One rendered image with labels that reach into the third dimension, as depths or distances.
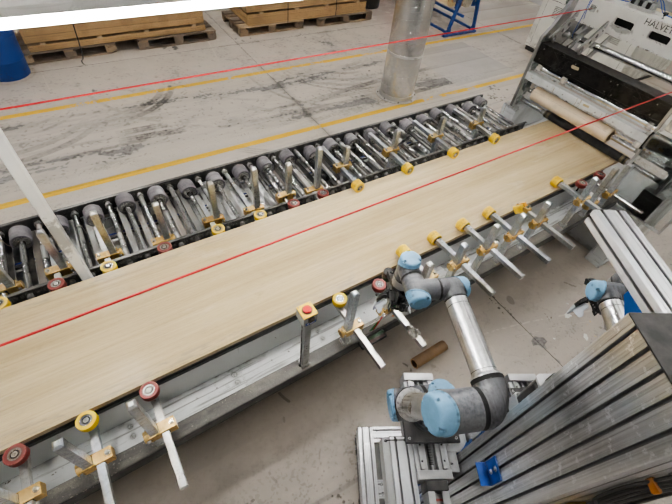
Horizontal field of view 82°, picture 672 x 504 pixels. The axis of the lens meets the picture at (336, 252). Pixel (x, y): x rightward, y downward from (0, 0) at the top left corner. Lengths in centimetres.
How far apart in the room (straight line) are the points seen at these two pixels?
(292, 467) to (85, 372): 131
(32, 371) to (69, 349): 16
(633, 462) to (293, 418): 209
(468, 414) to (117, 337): 162
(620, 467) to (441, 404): 38
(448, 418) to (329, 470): 167
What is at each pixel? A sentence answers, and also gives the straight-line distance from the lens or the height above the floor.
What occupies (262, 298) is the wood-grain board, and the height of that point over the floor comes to 90.
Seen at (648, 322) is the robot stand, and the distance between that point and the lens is 101.
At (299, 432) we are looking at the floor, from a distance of 276.
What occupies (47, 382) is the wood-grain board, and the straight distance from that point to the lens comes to 218.
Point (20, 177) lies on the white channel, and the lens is 207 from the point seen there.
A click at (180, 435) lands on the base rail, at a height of 70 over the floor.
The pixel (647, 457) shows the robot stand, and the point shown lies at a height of 189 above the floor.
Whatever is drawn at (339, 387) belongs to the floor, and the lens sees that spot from 287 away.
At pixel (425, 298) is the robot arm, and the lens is 129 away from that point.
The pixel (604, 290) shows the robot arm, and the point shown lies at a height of 165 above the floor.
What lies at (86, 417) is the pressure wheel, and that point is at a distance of 203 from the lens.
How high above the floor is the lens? 265
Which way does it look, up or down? 49 degrees down
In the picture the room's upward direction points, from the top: 8 degrees clockwise
